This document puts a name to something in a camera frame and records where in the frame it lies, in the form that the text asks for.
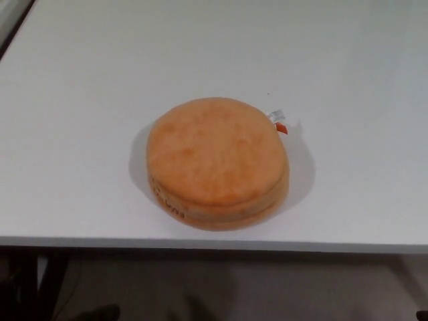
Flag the orange soft plush plate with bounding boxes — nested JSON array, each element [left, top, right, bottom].
[[146, 96, 291, 233]]

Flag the black edged grey panel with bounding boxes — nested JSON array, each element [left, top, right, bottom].
[[0, 0, 36, 63]]

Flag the black table leg frame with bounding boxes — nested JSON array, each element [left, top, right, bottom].
[[0, 246, 71, 321]]

